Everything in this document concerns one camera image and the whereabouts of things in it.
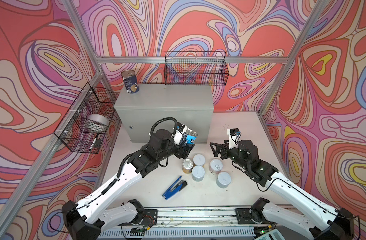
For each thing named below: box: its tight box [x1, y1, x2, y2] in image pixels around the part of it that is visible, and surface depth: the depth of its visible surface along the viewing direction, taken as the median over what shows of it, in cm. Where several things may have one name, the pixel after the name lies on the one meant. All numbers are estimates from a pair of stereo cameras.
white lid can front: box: [191, 165, 205, 182], surface depth 85 cm
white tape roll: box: [86, 114, 110, 131], surface depth 73 cm
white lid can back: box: [193, 154, 206, 166], surface depth 90 cm
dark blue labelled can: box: [121, 69, 140, 94], surface depth 79 cm
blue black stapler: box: [161, 175, 188, 201], surface depth 83 cm
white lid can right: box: [216, 171, 232, 189], surface depth 82 cm
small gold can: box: [182, 158, 194, 174], surface depth 88 cm
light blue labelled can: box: [186, 128, 198, 144], surface depth 66 cm
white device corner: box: [254, 229, 286, 240], surface depth 68 cm
